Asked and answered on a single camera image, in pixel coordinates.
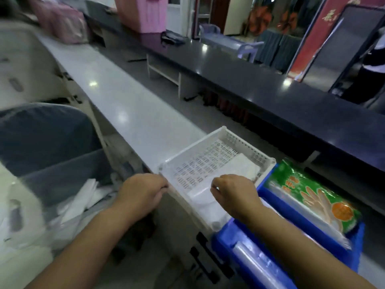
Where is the person's right forearm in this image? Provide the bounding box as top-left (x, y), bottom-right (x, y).
top-left (238, 208), bottom-right (378, 289)

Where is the black drawer handle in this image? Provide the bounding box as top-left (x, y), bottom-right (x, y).
top-left (189, 247), bottom-right (220, 285)
top-left (196, 232), bottom-right (235, 279)

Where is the person's left hand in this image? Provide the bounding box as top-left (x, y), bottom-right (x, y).
top-left (115, 173), bottom-right (169, 221)

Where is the small black pouch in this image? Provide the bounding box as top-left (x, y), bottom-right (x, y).
top-left (160, 30), bottom-right (185, 46)

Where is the white under-counter shelf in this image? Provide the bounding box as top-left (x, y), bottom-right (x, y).
top-left (146, 53), bottom-right (200, 100)

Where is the large white plastic bag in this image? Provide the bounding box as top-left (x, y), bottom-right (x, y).
top-left (0, 171), bottom-right (62, 256)

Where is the red banner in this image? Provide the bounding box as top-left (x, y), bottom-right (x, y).
top-left (287, 0), bottom-right (385, 82)

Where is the white perforated plastic basket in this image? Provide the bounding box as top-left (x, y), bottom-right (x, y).
top-left (158, 126), bottom-right (277, 234)

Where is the green disposable glove packet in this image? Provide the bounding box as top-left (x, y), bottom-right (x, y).
top-left (266, 159), bottom-right (363, 251)

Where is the clear plastic wrap roll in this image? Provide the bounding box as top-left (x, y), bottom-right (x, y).
top-left (234, 240), bottom-right (291, 289)

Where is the lilac plastic chair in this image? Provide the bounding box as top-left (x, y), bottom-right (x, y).
top-left (199, 23), bottom-right (265, 62)

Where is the grey table skirt cloth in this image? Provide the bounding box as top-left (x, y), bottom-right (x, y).
top-left (258, 29), bottom-right (302, 74)

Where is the person's left forearm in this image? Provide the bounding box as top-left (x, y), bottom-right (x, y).
top-left (28, 205), bottom-right (136, 289)

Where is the blue plastic crate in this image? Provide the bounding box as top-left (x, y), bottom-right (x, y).
top-left (211, 177), bottom-right (366, 289)

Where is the pink transparent bag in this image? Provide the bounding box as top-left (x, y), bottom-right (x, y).
top-left (28, 0), bottom-right (88, 44)

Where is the white plastic bags bundle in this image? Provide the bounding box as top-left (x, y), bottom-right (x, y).
top-left (187, 153), bottom-right (261, 212)

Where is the white drawer cabinet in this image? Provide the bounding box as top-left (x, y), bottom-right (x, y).
top-left (0, 20), bottom-right (91, 111)

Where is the dark framed standing panel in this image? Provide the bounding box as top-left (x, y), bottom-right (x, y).
top-left (300, 4), bottom-right (385, 94)

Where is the crumpled white plastic bag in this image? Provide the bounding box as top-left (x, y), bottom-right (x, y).
top-left (56, 177), bottom-right (118, 227)

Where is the orange decorative fan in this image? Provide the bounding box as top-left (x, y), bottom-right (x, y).
top-left (248, 5), bottom-right (273, 36)
top-left (277, 8), bottom-right (299, 35)

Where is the pink plastic basket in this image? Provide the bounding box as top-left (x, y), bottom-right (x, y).
top-left (115, 0), bottom-right (168, 34)

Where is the grey waste bin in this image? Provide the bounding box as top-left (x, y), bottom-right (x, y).
top-left (0, 103), bottom-right (113, 241)

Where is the person's right hand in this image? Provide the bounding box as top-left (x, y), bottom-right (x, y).
top-left (210, 174), bottom-right (264, 222)

